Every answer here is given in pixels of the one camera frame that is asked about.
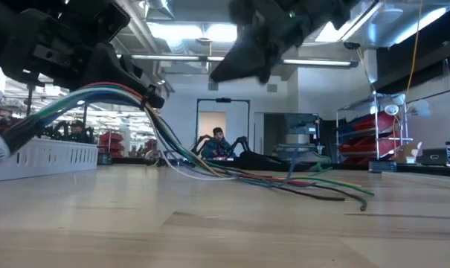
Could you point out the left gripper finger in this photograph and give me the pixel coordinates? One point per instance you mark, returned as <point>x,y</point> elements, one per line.
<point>116,63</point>
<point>105,78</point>

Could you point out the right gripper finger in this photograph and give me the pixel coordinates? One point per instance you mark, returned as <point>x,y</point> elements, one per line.
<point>262,69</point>
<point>247,54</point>

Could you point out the black background robot arm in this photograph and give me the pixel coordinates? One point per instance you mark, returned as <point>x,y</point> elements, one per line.
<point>243,141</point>
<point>202,141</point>

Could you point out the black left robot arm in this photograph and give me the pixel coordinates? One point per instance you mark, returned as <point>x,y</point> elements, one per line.
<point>9,9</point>

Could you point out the long ceiling light fixture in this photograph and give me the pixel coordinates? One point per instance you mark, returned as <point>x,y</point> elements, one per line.
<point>317,62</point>
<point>165,57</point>

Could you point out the person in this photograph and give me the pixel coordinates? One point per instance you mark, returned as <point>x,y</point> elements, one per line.
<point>77,128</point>
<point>215,147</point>

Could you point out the red storage bins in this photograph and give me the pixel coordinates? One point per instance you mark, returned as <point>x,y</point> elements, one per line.
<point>111,138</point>

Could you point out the dark equipment cabinet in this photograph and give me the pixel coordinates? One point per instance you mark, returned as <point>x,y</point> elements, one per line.
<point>302,124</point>

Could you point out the tan door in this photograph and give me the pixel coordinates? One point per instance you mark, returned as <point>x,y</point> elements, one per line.
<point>209,121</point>

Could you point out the black grey work glove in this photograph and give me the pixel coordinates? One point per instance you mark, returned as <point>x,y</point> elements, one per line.
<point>262,161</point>

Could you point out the clear safety glasses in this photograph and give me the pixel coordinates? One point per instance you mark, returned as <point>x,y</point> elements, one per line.
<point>151,158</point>

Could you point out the white round lamp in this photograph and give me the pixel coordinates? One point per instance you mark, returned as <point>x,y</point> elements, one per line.
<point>391,109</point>

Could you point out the large ceiling light panel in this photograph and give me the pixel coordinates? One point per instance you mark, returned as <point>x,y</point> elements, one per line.
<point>425,18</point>

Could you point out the cardboard box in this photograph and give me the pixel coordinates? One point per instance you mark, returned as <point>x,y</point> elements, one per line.
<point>405,152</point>

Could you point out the black equipment case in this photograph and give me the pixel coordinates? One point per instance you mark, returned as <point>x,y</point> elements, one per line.
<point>434,156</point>

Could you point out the grey wall vent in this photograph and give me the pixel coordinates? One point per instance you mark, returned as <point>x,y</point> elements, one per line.
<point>272,88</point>
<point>213,88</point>

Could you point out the black background gantry frame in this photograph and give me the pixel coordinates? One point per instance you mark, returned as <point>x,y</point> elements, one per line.
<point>223,100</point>
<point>29,100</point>

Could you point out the black aluminium table frame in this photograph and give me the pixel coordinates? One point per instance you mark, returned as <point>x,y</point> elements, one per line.
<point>425,170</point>

